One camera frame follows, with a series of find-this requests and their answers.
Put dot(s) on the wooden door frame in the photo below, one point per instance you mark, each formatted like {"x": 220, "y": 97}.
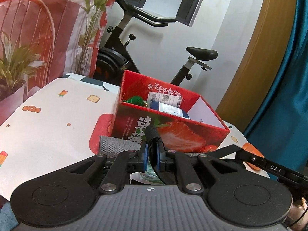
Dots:
{"x": 260, "y": 63}

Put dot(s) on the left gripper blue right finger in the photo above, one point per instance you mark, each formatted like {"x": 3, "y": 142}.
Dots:
{"x": 175, "y": 168}

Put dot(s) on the pink printed backdrop cloth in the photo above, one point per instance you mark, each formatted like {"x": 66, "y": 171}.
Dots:
{"x": 41, "y": 40}

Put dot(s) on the red strawberry cardboard box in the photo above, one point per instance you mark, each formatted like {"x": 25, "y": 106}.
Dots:
{"x": 203, "y": 132}

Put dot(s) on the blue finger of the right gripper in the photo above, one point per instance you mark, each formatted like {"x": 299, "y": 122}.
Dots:
{"x": 223, "y": 152}

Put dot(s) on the blue white packet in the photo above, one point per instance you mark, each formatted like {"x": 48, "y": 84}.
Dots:
{"x": 168, "y": 109}

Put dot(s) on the person right hand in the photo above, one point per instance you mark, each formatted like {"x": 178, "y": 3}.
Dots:
{"x": 297, "y": 217}

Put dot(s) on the patterned white tablecloth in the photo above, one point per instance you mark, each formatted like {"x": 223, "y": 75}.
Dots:
{"x": 57, "y": 126}

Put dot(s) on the teal satin curtain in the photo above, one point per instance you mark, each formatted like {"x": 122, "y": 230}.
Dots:
{"x": 279, "y": 128}

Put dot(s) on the grey mesh cloth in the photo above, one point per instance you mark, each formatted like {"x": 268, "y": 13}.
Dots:
{"x": 111, "y": 147}

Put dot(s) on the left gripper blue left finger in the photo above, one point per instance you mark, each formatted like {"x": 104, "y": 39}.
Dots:
{"x": 117, "y": 170}

